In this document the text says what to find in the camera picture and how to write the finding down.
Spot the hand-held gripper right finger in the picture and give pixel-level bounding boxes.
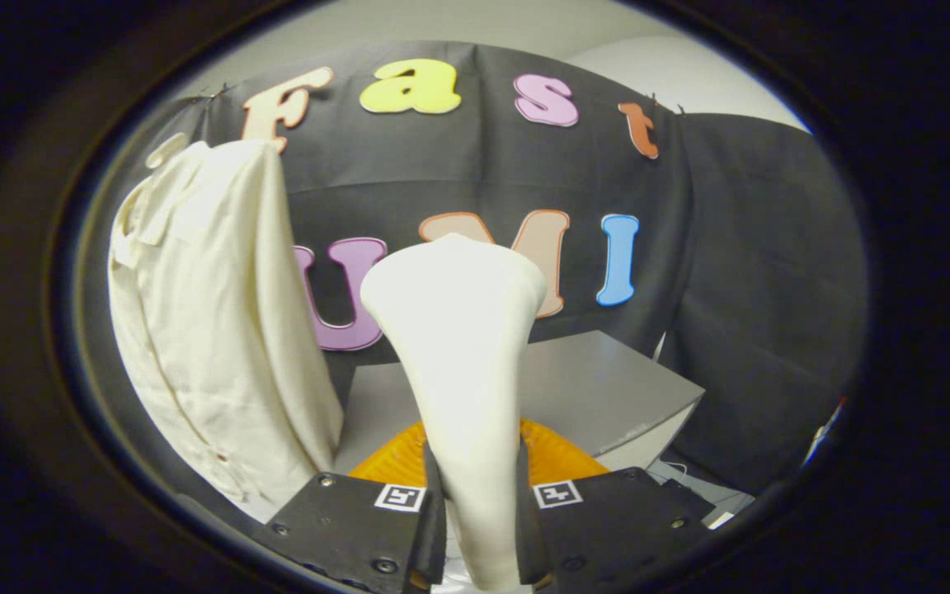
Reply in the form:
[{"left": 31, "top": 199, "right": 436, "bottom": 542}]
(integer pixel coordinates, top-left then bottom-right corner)
[{"left": 515, "top": 417, "right": 719, "bottom": 591}]

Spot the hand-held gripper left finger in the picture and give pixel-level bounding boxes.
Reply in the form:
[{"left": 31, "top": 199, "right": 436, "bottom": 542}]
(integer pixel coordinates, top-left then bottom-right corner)
[{"left": 252, "top": 421, "right": 447, "bottom": 593}]

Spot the white garment steamer head with hose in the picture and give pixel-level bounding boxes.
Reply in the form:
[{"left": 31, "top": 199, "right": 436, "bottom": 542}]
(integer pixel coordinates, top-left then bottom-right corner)
[{"left": 360, "top": 233, "right": 548, "bottom": 592}]

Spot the cream button-up shirt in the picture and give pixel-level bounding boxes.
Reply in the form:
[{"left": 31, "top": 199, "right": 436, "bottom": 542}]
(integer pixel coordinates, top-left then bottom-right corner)
[{"left": 108, "top": 139, "right": 346, "bottom": 506}]

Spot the cream plastic clothes hanger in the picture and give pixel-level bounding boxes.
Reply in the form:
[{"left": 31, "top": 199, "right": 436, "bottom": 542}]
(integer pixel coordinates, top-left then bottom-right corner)
[{"left": 145, "top": 132, "right": 189, "bottom": 170}]

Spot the grey and white cabinet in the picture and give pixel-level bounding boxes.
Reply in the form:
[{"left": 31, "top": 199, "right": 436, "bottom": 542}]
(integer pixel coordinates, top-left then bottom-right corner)
[{"left": 333, "top": 330, "right": 705, "bottom": 475}]

